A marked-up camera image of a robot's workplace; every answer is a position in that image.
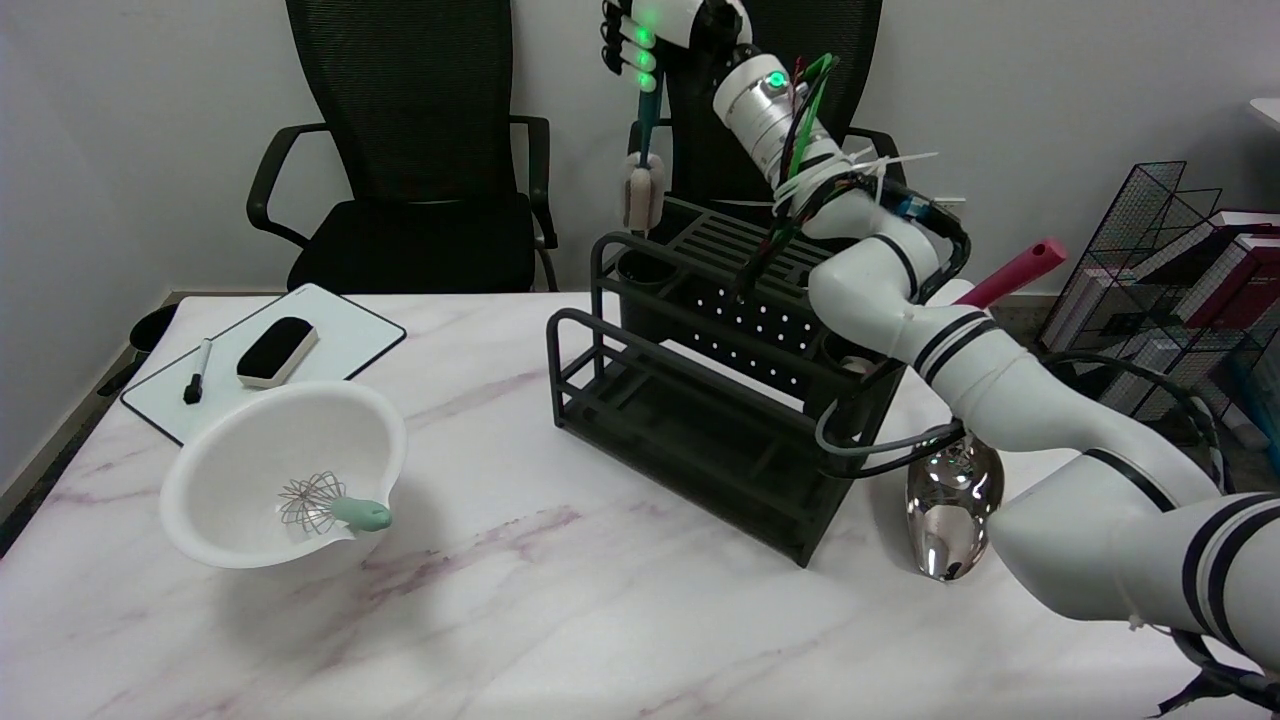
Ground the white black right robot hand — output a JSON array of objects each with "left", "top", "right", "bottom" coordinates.
[{"left": 600, "top": 0, "right": 752, "bottom": 94}]

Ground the blue sponge bottle brush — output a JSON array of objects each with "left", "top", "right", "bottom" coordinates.
[{"left": 622, "top": 85, "right": 668, "bottom": 237}]

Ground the pink bottle brush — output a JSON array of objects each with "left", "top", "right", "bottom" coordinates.
[{"left": 955, "top": 237, "right": 1067, "bottom": 309}]

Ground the black mesh office chair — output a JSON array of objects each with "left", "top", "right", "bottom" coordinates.
[
  {"left": 246, "top": 0, "right": 559, "bottom": 294},
  {"left": 627, "top": 0, "right": 912, "bottom": 241}
]

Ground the black metal dish rack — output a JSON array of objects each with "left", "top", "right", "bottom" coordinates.
[{"left": 547, "top": 197, "right": 907, "bottom": 568}]

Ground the small white whiteboard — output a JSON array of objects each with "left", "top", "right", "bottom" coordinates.
[{"left": 120, "top": 283, "right": 407, "bottom": 447}]

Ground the black whiteboard eraser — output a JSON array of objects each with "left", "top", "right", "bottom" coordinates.
[{"left": 236, "top": 317, "right": 319, "bottom": 390}]

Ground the shiny metal ladle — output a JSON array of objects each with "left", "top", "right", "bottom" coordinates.
[{"left": 905, "top": 428, "right": 1005, "bottom": 583}]

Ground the dark purple book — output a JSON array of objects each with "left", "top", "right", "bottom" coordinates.
[{"left": 1150, "top": 222, "right": 1280, "bottom": 291}]

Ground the white book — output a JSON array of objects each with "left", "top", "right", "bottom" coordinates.
[{"left": 1092, "top": 335, "right": 1206, "bottom": 423}]

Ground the white plastic mixing bowl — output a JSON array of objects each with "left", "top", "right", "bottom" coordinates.
[{"left": 160, "top": 380, "right": 408, "bottom": 571}]

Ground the black whiteboard marker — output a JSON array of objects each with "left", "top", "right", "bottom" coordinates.
[{"left": 183, "top": 338, "right": 214, "bottom": 406}]

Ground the red book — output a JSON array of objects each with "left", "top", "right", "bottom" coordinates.
[{"left": 1195, "top": 240, "right": 1280, "bottom": 333}]

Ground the green robot cable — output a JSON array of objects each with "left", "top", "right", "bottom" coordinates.
[{"left": 735, "top": 54, "right": 838, "bottom": 293}]

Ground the black cable with blue connector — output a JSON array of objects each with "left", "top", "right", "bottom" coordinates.
[{"left": 880, "top": 193, "right": 973, "bottom": 293}]

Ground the black wire book rack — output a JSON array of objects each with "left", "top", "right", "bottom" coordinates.
[{"left": 1035, "top": 160, "right": 1280, "bottom": 448}]

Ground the mint handled wire whisk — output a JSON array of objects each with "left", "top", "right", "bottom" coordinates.
[{"left": 277, "top": 472, "right": 393, "bottom": 534}]

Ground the black cable at arm base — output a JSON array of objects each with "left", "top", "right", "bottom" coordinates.
[{"left": 1155, "top": 628, "right": 1280, "bottom": 717}]

